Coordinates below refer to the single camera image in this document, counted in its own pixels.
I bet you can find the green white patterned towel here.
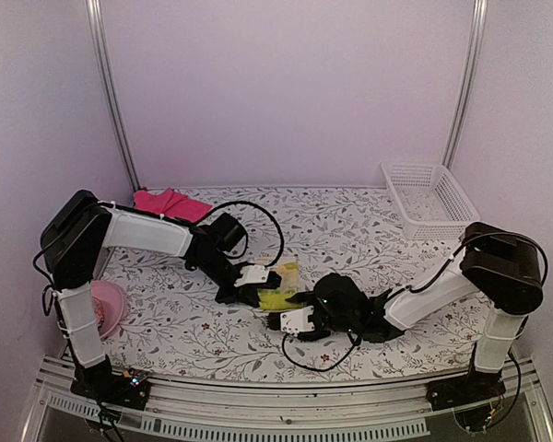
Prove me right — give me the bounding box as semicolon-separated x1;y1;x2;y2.
257;257;303;312

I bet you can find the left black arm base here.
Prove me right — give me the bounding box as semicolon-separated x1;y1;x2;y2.
70;356;151;411

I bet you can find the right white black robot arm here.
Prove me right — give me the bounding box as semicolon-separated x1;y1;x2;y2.
267;222;548;401

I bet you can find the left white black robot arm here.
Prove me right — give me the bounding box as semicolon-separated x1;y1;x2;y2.
40;190;269;400

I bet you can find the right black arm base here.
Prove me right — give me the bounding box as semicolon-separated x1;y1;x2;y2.
426;365;506;411

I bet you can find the floral patterned table mat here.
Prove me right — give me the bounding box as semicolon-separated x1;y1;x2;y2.
103;188;489;383

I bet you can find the pink red towel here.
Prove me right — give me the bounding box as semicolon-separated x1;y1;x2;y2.
134;188;211;222

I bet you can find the pink plastic bowl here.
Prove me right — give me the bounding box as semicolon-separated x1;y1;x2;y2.
90;280;126;341

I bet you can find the brown patterned cupcake liner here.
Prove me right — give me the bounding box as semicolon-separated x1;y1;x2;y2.
92;298;105;330

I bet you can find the white plastic mesh basket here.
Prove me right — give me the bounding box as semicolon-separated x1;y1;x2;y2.
380;160;480;240

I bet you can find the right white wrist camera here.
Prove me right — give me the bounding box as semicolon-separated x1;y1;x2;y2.
265;306;315;334

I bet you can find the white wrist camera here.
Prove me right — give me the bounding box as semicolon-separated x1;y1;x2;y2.
265;306;315;334
234;264;282;289

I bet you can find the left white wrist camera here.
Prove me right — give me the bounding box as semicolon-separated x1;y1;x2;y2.
234;264;282;289

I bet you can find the left black camera cable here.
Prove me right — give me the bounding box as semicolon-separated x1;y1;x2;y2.
202;201;286;268

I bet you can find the black camera cable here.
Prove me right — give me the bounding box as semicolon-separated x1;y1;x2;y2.
280;229;549;373
202;201;286;268

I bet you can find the aluminium front rail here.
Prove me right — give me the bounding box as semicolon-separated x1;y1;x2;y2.
21;356;553;441

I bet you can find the right black camera cable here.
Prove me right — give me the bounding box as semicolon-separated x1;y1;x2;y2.
280;229;549;373

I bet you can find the left aluminium frame post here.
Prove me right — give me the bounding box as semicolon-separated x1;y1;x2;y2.
86;0;141;192

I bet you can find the aluminium frame post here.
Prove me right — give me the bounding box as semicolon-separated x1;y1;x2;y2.
441;0;488;169
86;0;141;192

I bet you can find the right aluminium frame post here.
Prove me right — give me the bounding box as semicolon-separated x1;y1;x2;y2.
441;0;488;169

